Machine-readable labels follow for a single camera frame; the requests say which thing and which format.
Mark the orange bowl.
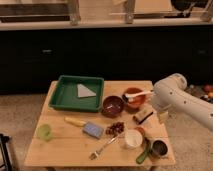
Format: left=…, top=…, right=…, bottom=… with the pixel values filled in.
left=122, top=87, right=146, bottom=109

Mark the dark red bowl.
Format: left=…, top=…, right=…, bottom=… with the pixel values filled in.
left=102, top=96, right=124, bottom=118

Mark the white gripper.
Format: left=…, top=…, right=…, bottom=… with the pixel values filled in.
left=151, top=101, right=171, bottom=124

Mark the silver fork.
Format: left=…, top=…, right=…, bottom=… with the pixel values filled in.
left=89, top=135, right=121, bottom=160

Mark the blue sponge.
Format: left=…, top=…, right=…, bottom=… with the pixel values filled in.
left=83, top=122, right=104, bottom=139

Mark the green cucumber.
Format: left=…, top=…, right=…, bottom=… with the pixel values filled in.
left=135, top=136, right=153, bottom=165

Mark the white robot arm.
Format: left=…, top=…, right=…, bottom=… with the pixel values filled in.
left=151, top=73, right=213, bottom=131

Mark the small green cup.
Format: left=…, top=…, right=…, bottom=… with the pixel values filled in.
left=36, top=124, right=52, bottom=141

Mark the grey triangular cloth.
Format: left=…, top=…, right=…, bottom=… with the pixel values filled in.
left=77, top=84, right=96, bottom=98

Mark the brown nut cluster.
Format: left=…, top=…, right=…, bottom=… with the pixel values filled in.
left=105, top=122, right=124, bottom=135

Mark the black stand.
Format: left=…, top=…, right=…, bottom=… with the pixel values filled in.
left=0, top=133, right=13, bottom=171

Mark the brown and black eraser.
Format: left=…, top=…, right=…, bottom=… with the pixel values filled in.
left=133, top=107, right=153, bottom=125

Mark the metal cup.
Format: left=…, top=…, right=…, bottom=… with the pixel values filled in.
left=151, top=140, right=168, bottom=158

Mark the red tomato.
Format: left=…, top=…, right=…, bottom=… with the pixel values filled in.
left=134, top=127, right=145, bottom=136

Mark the wooden table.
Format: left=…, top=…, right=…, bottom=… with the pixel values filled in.
left=25, top=81, right=175, bottom=167

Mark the white cup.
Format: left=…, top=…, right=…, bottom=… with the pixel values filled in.
left=124, top=129, right=143, bottom=149

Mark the green plastic tray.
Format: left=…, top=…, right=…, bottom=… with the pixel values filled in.
left=49, top=75, right=104, bottom=112

